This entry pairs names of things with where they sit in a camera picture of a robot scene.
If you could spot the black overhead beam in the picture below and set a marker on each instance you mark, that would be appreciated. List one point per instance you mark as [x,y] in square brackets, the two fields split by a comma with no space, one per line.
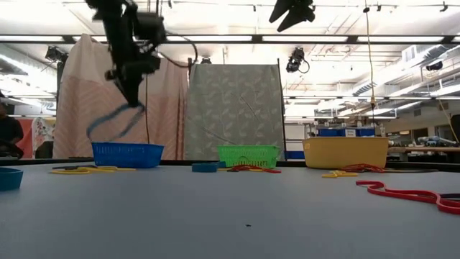
[257,39]

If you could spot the blue shelf bins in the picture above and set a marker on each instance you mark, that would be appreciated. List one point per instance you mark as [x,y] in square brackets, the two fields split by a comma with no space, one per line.
[330,132]

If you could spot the far workbench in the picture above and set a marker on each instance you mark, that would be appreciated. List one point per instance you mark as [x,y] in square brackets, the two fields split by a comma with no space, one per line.
[424,149]

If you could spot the teal blue rubber band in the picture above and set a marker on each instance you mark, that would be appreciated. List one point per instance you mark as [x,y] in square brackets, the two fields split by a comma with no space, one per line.
[205,167]
[108,117]

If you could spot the green plastic basket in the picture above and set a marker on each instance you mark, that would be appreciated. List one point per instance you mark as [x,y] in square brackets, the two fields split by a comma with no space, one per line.
[248,154]

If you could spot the blue grey table mat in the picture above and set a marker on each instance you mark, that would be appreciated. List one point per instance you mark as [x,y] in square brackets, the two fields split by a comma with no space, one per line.
[230,216]

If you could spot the rubber band pile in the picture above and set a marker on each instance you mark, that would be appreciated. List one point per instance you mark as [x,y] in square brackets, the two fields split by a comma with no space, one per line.
[10,180]

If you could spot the pink chevron cloth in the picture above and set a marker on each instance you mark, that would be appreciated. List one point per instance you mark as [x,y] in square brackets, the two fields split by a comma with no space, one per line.
[79,100]

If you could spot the person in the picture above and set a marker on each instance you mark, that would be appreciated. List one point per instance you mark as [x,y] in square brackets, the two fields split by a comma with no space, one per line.
[9,133]

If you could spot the yellow orange plastic basket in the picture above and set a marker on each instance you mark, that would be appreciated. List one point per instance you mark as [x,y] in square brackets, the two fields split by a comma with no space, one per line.
[345,153]

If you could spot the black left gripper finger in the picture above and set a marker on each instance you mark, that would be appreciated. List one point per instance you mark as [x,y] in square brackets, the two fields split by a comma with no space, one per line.
[126,90]
[138,90]

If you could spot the black overhead camera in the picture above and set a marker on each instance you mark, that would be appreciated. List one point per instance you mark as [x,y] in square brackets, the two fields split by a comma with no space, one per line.
[295,59]

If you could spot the dark navy rubber band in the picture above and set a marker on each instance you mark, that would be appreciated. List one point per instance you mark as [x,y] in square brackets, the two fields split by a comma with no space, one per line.
[413,170]
[72,167]

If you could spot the blue plastic basket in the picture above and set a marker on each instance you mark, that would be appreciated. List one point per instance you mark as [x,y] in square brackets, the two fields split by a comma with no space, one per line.
[125,154]

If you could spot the green leaf-print cloth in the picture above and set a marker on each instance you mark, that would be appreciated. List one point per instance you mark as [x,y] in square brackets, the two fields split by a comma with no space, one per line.
[233,108]

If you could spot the red cloth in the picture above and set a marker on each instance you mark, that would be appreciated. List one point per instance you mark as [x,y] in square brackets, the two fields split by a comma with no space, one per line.
[28,136]

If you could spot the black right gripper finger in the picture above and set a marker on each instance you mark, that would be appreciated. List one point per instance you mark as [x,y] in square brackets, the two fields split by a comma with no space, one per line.
[284,7]
[302,14]

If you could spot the white floral cloth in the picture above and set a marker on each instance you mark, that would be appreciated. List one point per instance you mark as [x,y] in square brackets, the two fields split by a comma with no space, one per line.
[43,129]

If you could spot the black ceiling spotlight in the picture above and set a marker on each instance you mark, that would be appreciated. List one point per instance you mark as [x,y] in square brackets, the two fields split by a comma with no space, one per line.
[54,54]
[434,66]

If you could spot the long red rubber band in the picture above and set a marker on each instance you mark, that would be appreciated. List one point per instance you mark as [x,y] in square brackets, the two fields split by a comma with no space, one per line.
[406,195]

